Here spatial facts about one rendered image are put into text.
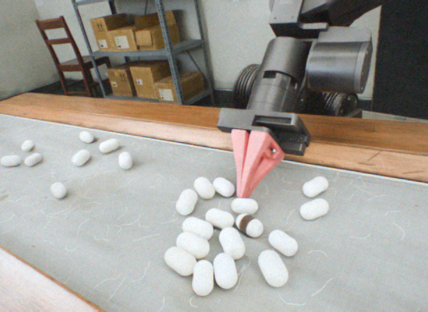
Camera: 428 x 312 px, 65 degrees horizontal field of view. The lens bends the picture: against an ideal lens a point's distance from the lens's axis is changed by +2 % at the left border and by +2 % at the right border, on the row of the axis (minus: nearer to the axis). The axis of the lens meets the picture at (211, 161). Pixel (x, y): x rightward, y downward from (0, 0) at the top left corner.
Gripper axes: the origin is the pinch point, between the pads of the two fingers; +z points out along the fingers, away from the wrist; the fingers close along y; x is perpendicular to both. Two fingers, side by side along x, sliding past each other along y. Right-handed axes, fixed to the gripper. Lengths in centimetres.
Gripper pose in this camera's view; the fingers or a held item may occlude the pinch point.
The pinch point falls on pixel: (243, 191)
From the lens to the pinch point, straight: 39.6
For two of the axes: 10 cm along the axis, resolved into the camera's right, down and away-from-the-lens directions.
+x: 4.9, 3.5, 8.0
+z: -3.2, 9.2, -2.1
